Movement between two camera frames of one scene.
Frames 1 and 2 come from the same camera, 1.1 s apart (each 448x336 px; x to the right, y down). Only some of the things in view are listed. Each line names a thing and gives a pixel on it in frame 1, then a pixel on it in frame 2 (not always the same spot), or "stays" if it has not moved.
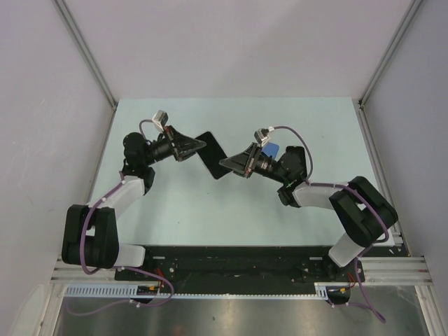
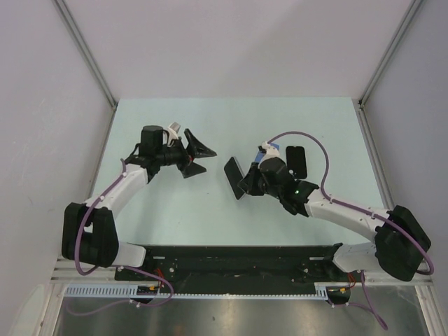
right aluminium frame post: x=405 y=22 stays
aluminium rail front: x=66 y=274 stays
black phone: x=211 y=154 -> x=233 y=176
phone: x=300 y=152 stays
